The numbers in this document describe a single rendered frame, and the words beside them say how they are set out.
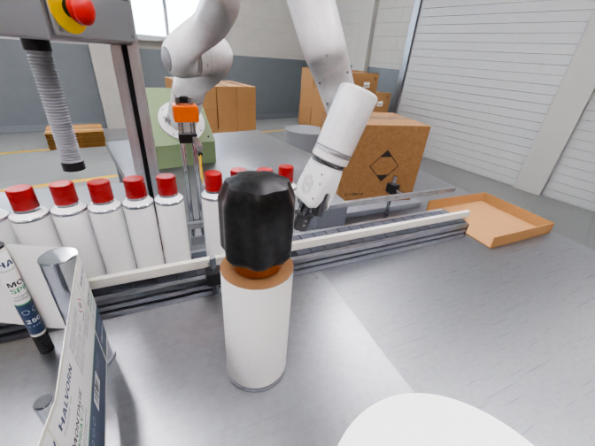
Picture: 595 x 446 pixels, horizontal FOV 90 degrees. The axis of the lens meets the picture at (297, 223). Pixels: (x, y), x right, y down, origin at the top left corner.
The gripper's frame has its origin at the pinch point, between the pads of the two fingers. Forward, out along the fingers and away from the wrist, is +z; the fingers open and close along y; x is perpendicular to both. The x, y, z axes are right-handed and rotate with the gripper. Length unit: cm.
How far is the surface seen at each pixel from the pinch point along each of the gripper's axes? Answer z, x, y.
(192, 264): 11.9, -23.3, 4.2
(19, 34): -18, -53, -2
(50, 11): -22, -49, 1
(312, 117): -21, 186, -352
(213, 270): 9.6, -20.5, 9.0
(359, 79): -89, 208, -310
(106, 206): 3.3, -39.4, 2.0
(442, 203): -13, 63, -13
